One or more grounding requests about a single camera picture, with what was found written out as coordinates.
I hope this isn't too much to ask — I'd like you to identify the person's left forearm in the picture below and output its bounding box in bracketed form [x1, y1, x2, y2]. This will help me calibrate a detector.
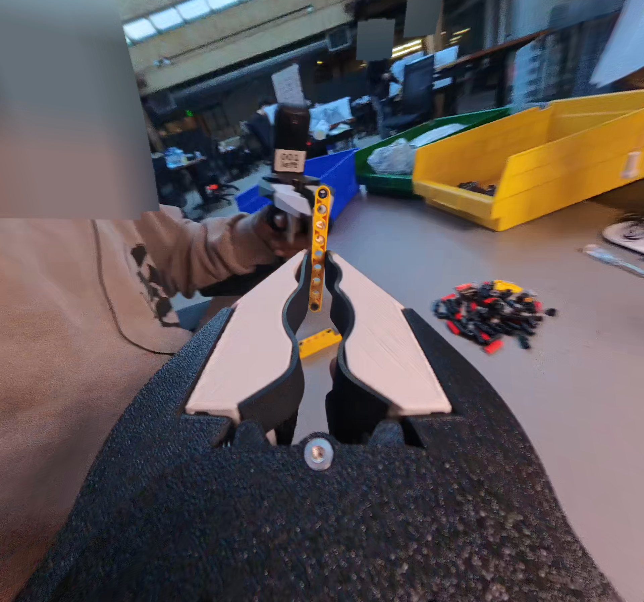
[136, 209, 276, 302]

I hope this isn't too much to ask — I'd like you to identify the long yellow perforated beam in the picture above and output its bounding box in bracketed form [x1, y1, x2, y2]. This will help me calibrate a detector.
[308, 185, 333, 314]

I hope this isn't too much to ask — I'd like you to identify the grey desk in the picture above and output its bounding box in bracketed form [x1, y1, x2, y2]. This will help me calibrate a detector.
[201, 189, 644, 598]

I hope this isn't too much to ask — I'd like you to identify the white printed wall paper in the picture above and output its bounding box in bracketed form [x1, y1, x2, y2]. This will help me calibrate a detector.
[271, 64, 308, 108]

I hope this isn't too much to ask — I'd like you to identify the green plastic bin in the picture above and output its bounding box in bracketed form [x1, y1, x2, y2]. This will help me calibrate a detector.
[355, 107, 512, 198]

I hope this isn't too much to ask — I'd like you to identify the open instruction booklet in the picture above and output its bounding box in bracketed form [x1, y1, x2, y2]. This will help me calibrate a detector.
[590, 0, 644, 89]

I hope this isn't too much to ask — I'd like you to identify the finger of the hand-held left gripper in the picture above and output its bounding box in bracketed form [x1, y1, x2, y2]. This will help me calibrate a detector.
[272, 187, 314, 216]

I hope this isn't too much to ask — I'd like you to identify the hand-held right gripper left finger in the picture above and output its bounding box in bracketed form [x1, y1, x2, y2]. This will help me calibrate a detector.
[184, 250, 309, 446]

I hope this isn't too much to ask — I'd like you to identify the person's left hand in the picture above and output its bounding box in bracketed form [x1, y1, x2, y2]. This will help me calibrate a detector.
[253, 203, 314, 261]

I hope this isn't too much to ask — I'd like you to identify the black wrist rest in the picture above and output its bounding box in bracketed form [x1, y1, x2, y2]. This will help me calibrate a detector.
[198, 265, 283, 299]

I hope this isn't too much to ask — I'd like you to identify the blue plastic bin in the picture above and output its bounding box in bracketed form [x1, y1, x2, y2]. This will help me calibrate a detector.
[235, 148, 361, 221]

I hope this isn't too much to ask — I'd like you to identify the black earphone cord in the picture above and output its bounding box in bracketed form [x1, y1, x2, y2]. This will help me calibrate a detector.
[91, 219, 175, 357]

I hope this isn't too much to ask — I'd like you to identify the black mesh office chair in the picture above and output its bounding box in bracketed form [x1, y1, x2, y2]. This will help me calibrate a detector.
[381, 54, 437, 136]

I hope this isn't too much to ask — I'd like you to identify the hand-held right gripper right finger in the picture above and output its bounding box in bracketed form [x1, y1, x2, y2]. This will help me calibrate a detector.
[324, 250, 453, 446]

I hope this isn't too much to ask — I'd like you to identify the small clear-handled screwdriver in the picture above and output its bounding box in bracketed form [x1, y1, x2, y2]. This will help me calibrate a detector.
[580, 245, 644, 279]

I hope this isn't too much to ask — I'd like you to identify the pile of black red pins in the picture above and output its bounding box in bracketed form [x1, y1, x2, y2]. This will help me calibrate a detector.
[432, 280, 559, 356]

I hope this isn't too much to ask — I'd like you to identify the person's grey hoodie torso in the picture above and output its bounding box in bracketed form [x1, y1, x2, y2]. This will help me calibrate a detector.
[0, 217, 213, 599]

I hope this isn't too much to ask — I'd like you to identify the clear plastic bag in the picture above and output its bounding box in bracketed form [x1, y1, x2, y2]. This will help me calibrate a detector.
[366, 124, 470, 176]

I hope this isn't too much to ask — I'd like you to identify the white wooden book stand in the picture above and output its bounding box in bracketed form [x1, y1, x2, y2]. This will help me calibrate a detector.
[602, 213, 644, 256]

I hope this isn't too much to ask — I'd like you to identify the yellow plastic bin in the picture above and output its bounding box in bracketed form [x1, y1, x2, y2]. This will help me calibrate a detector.
[412, 90, 644, 233]

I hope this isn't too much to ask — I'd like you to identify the short yellow beam with pins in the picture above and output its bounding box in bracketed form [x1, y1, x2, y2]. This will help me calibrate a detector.
[298, 329, 343, 360]

